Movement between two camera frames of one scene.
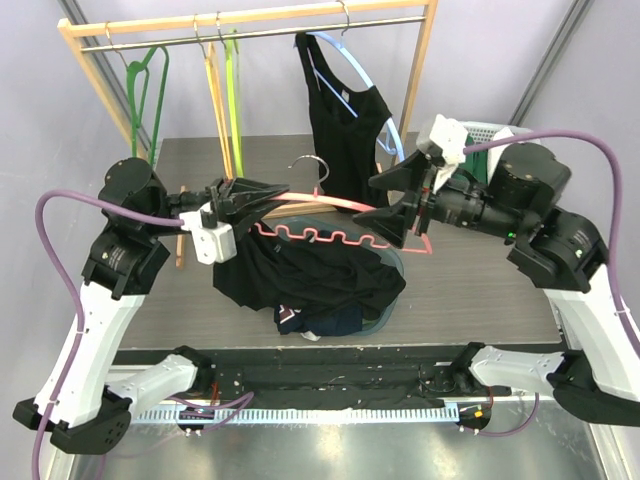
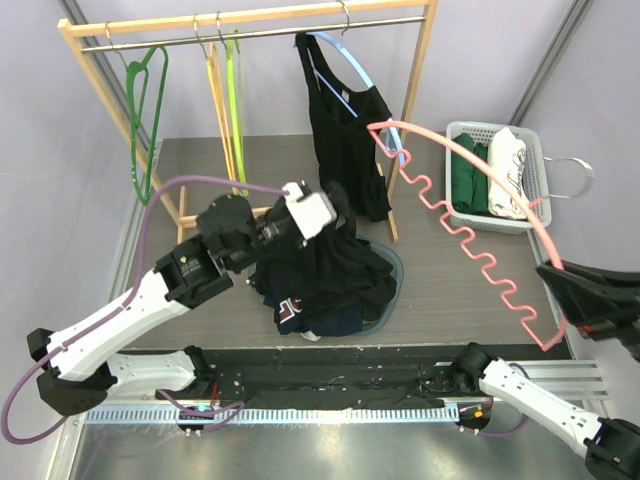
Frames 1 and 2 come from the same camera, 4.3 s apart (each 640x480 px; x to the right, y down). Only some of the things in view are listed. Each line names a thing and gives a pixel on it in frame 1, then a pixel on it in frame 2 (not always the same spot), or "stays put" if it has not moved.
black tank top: (347, 125) stays put
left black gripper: (245, 190) → (334, 199)
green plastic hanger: (132, 72) stays put
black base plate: (315, 377) stays put
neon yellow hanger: (233, 73) stays put
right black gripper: (420, 201) → (615, 300)
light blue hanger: (353, 56) stays put
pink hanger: (316, 196) → (474, 158)
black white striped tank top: (309, 335) stays put
